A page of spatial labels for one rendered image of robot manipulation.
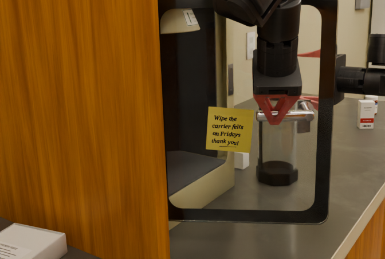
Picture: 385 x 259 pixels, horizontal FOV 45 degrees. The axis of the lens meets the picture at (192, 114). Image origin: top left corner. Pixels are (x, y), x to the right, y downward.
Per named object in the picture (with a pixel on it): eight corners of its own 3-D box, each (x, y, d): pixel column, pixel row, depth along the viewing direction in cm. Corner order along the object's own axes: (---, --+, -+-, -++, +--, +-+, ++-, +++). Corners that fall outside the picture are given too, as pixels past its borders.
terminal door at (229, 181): (156, 219, 85) (144, -7, 75) (327, 223, 82) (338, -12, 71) (156, 220, 84) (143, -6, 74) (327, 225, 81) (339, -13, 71)
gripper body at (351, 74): (337, 53, 102) (372, 54, 98) (336, 98, 105) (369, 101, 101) (327, 57, 97) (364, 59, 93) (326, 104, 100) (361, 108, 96)
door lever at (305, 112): (255, 116, 77) (255, 101, 77) (313, 116, 76) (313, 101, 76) (255, 125, 72) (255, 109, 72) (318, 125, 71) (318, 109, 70)
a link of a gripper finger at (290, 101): (252, 133, 71) (252, 83, 65) (251, 105, 77) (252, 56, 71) (298, 133, 70) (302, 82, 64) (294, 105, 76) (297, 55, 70)
